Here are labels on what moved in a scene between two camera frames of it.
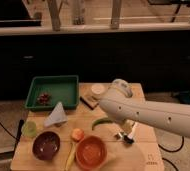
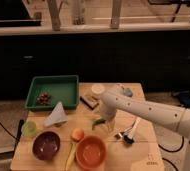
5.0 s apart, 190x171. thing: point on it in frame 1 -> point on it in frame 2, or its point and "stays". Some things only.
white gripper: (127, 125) -> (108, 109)
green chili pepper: (100, 121) stays
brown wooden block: (90, 101) stays
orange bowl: (91, 152) stays
